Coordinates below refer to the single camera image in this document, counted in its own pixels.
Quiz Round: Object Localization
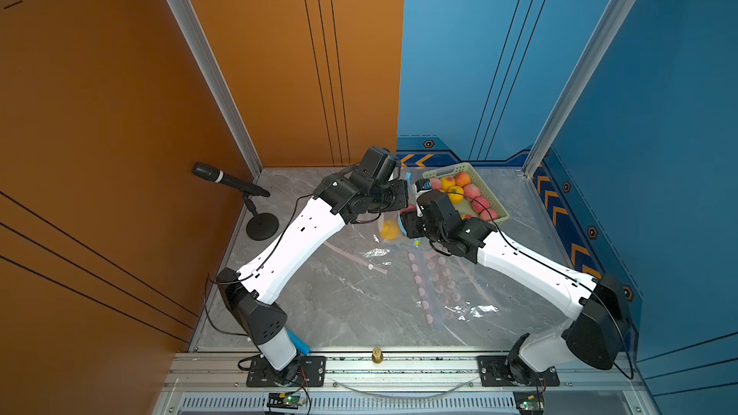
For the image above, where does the brass knob on rail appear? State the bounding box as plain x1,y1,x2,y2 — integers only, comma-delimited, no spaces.
371,347,384,364

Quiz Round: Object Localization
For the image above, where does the green plastic fruit basket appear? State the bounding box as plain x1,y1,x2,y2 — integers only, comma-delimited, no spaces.
422,163,509,225

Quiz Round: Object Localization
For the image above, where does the blue handheld microphone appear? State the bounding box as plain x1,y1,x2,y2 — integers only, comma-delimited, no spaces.
288,330,311,355

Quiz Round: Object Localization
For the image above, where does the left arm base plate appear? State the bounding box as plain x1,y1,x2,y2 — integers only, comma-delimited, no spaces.
245,355,326,388

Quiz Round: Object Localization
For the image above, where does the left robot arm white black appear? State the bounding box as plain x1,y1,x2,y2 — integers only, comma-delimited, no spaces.
214,146,409,380

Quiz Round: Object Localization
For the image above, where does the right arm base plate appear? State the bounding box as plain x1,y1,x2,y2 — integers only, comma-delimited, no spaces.
477,355,560,388

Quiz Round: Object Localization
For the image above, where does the pink-dotted zip bag near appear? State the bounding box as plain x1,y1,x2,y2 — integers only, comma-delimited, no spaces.
407,250,500,330

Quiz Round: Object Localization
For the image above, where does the pink peach basket centre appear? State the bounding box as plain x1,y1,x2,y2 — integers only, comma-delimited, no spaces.
471,196,489,214

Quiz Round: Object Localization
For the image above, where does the black microphone on stand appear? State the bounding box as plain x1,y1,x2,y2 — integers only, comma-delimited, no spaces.
191,163,280,241

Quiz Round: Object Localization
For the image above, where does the clear blue-zipper zip bag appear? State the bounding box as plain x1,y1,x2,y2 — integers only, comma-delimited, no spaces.
322,171,422,278

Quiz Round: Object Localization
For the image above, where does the green circuit board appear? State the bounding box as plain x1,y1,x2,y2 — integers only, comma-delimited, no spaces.
265,392,308,414
513,392,545,415

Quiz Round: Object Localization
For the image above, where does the left green circuit board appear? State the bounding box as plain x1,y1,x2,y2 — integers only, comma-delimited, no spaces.
265,392,308,414

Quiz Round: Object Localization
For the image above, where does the aluminium front rail frame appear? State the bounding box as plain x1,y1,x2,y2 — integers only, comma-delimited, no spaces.
152,348,660,414

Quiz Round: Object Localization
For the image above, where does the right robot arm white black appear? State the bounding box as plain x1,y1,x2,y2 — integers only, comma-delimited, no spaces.
400,190,632,385

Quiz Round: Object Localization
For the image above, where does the right green circuit board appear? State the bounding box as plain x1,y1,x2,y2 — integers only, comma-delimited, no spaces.
513,392,545,415

